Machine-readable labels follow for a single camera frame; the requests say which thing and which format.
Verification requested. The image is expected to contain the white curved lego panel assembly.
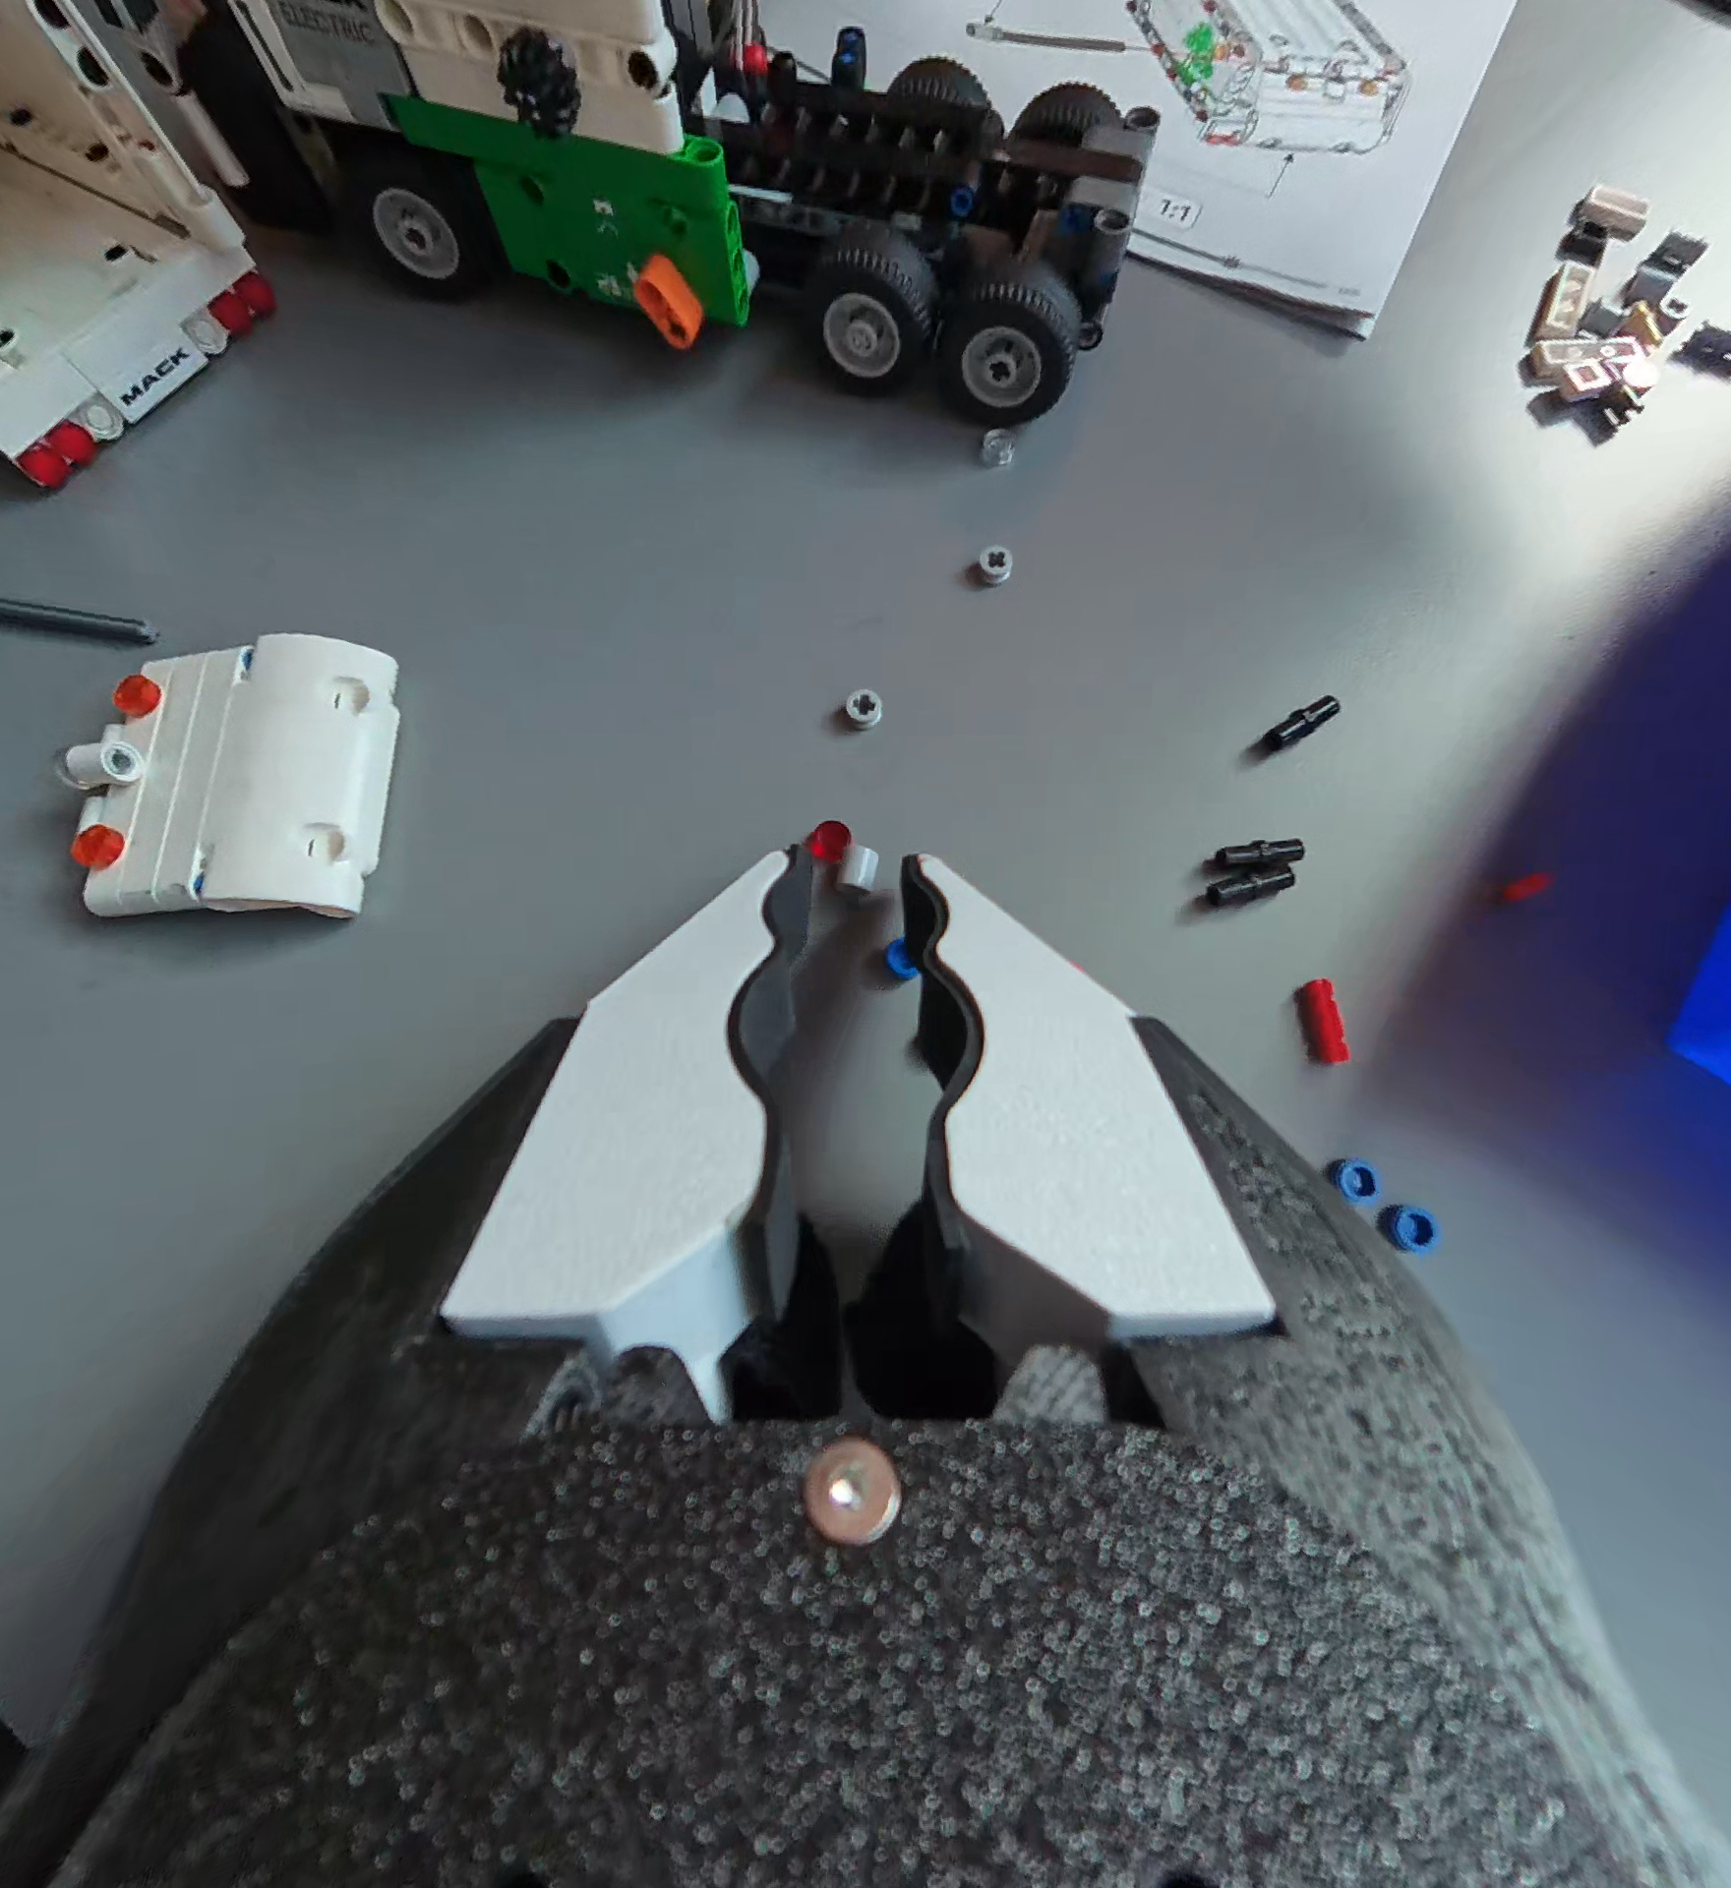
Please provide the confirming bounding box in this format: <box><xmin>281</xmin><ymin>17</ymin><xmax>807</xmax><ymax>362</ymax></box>
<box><xmin>58</xmin><ymin>633</ymin><xmax>405</xmax><ymax>919</ymax></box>

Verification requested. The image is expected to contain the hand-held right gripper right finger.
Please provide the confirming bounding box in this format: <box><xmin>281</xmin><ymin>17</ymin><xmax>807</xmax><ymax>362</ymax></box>
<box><xmin>899</xmin><ymin>852</ymin><xmax>1281</xmax><ymax>1345</ymax></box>

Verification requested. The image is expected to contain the white green lego truck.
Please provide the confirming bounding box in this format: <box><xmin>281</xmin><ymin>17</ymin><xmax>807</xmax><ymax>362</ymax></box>
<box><xmin>179</xmin><ymin>0</ymin><xmax>1166</xmax><ymax>430</ymax></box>

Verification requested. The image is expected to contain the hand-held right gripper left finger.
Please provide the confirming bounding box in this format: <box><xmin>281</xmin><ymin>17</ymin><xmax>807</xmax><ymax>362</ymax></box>
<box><xmin>439</xmin><ymin>847</ymin><xmax>820</xmax><ymax>1423</ymax></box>

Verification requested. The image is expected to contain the pile of small tan pieces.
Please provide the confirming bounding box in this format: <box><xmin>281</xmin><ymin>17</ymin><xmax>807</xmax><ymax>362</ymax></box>
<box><xmin>1522</xmin><ymin>185</ymin><xmax>1731</xmax><ymax>443</ymax></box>

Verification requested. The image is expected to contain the lego instruction booklet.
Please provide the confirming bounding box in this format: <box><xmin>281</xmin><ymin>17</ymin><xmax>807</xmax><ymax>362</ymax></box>
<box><xmin>740</xmin><ymin>0</ymin><xmax>1525</xmax><ymax>341</ymax></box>

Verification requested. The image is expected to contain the dark grey lego axle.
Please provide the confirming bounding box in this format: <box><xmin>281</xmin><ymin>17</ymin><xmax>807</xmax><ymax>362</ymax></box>
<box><xmin>0</xmin><ymin>585</ymin><xmax>161</xmax><ymax>647</ymax></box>

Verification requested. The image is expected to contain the white lego container box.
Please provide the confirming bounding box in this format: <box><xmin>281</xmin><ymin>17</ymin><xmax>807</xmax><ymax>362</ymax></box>
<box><xmin>0</xmin><ymin>0</ymin><xmax>279</xmax><ymax>490</ymax></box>

